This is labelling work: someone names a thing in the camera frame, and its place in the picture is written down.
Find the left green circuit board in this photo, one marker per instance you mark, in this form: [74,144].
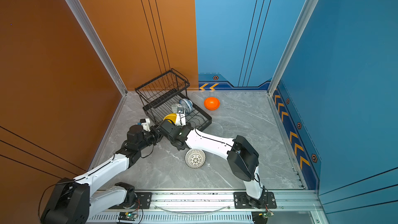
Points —
[127,217]

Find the green circuit board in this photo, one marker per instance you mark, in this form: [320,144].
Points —
[267,214]
[127,217]

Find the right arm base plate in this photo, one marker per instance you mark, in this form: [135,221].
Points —
[243,201]

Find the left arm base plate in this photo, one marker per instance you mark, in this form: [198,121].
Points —
[141,200]

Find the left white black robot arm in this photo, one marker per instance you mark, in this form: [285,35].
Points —
[74,201]

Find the aluminium front rail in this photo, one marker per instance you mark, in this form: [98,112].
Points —
[213,206]

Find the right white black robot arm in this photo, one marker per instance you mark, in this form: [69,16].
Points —
[242,158]

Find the blue floral white bowl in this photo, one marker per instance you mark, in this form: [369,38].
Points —
[187,105]

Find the white red-dotted bowl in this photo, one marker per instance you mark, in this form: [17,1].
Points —
[195,158]

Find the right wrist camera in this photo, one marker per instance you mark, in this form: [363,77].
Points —
[180,119]

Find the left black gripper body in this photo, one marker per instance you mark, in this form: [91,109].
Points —
[152,137]

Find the right green circuit board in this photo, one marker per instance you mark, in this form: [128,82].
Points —
[267,214]

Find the orange plastic bowl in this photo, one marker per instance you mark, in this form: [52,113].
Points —
[211,103]

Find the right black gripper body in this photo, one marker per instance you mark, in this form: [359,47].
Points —
[172,142]

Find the green patterned white bowl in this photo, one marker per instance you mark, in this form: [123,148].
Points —
[177,108]

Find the yellow plastic bowl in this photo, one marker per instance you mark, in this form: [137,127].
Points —
[171,117]

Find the black wire dish rack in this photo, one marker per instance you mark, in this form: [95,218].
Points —
[158,94]

